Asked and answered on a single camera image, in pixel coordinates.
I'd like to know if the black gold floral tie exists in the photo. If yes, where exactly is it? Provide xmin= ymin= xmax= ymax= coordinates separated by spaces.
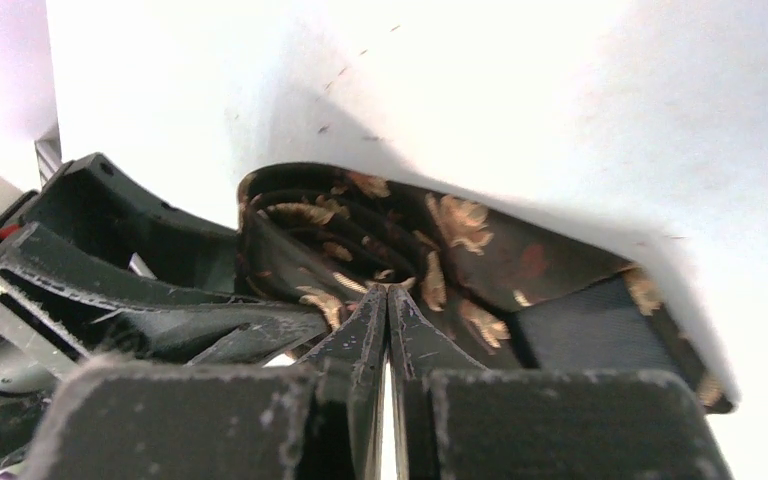
xmin=235 ymin=163 xmax=736 ymax=414

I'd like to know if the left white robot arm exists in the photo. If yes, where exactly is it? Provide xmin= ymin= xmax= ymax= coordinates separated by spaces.
xmin=0 ymin=154 xmax=326 ymax=471

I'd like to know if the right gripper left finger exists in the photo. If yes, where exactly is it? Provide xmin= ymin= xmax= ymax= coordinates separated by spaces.
xmin=22 ymin=287 xmax=387 ymax=479

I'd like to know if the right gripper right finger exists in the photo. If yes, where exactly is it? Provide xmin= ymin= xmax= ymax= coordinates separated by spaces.
xmin=387 ymin=288 xmax=732 ymax=479

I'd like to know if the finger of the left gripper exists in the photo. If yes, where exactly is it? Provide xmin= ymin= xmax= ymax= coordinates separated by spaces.
xmin=0 ymin=222 xmax=326 ymax=371
xmin=21 ymin=153 xmax=236 ymax=293

